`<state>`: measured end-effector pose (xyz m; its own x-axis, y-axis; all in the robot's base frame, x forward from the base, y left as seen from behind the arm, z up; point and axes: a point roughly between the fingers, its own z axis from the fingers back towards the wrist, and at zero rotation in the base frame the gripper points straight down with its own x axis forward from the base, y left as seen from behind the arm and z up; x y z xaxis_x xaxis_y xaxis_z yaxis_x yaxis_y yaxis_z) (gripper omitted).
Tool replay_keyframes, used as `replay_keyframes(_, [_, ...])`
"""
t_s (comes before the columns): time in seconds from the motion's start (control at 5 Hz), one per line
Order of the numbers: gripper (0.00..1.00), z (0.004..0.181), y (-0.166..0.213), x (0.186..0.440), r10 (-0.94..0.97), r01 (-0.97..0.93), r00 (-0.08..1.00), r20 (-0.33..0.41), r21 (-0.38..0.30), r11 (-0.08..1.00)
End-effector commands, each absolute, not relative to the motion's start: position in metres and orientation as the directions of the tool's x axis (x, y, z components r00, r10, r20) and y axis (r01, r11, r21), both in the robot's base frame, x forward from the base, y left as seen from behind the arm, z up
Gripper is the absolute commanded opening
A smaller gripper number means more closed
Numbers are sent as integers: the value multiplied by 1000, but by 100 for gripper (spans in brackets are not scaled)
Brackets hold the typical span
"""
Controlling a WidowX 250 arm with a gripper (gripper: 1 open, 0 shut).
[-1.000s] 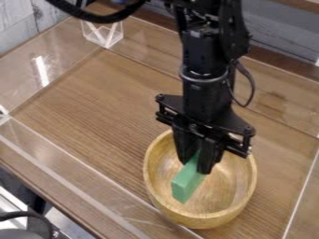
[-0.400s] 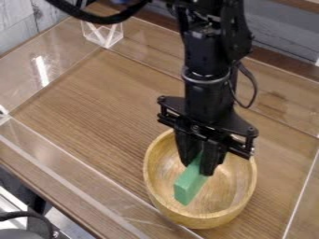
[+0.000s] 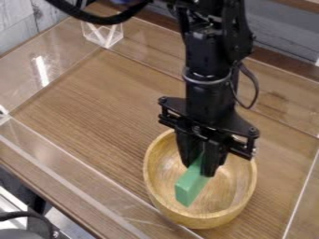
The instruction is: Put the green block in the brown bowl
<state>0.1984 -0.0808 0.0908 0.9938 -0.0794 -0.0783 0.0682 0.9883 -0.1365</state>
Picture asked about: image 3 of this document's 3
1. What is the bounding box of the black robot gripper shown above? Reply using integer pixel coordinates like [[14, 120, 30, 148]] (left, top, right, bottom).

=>
[[159, 78, 259, 177]]

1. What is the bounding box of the green rectangular block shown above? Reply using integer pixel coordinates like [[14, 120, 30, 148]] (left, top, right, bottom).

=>
[[175, 156, 211, 207]]

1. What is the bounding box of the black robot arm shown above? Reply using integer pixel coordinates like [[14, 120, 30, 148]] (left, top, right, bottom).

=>
[[159, 0, 259, 176]]

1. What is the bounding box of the brown wooden bowl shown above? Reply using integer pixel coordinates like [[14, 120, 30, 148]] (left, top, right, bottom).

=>
[[142, 130, 257, 229]]

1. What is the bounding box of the black metal table bracket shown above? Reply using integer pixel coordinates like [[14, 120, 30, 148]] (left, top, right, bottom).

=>
[[26, 207, 70, 239]]

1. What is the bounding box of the black cable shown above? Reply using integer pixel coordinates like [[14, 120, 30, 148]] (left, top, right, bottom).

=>
[[0, 210, 54, 239]]

